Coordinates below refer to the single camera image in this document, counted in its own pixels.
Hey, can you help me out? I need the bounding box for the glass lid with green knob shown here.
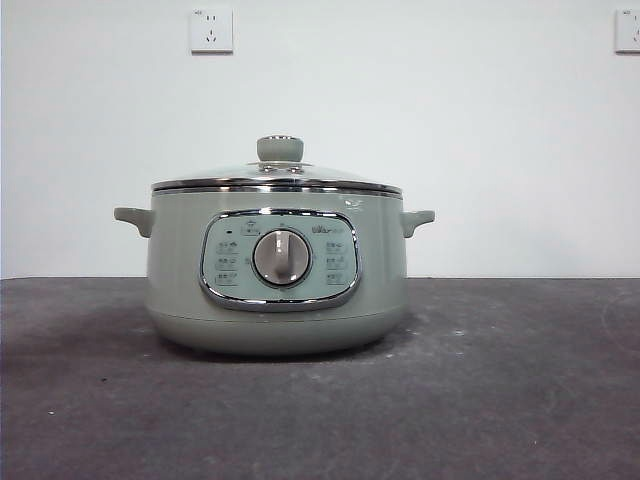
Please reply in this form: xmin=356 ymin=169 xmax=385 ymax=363
xmin=151 ymin=134 xmax=403 ymax=194

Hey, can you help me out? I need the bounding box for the pale green electric cooking pot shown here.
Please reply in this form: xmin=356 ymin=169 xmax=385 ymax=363
xmin=113 ymin=192 xmax=436 ymax=357

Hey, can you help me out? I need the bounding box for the white wall socket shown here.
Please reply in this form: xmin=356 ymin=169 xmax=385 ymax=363
xmin=614 ymin=8 xmax=640 ymax=55
xmin=189 ymin=8 xmax=235 ymax=56

